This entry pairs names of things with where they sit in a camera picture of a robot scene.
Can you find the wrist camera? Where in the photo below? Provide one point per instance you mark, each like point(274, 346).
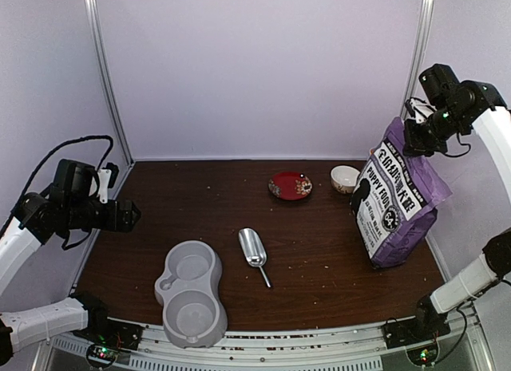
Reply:
point(103, 180)
point(418, 110)

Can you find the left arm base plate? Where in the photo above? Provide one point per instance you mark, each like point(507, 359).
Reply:
point(116, 335)

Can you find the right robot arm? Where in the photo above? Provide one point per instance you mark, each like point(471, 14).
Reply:
point(458, 109)

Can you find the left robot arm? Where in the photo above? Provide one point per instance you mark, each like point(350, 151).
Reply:
point(77, 199)

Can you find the left aluminium corner post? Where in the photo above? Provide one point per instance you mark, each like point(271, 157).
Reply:
point(106, 81)

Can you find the white ceramic bowl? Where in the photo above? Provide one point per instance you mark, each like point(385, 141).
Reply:
point(344, 179)

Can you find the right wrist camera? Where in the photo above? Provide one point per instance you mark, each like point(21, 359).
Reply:
point(418, 110)

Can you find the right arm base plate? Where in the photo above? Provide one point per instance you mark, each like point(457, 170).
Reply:
point(410, 331)

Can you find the grey double pet bowl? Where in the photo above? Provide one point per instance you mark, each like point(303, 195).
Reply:
point(188, 291)

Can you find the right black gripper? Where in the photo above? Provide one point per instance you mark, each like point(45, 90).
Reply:
point(415, 144)

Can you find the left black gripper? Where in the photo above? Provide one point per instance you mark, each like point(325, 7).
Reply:
point(126, 222)

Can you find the purple puppy food bag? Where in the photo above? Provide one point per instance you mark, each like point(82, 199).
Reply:
point(395, 199)

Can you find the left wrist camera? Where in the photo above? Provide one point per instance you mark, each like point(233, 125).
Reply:
point(103, 180)

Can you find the right aluminium corner post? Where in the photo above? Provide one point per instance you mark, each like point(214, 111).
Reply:
point(420, 45)

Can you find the aluminium front rail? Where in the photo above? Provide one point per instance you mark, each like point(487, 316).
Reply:
point(360, 347)

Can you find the aluminium corner post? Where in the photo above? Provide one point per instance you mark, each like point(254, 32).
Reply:
point(420, 45)
point(106, 81)

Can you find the metal food scoop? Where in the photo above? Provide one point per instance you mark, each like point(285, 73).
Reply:
point(254, 251)

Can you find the red floral saucer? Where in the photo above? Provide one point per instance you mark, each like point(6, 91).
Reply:
point(290, 186)

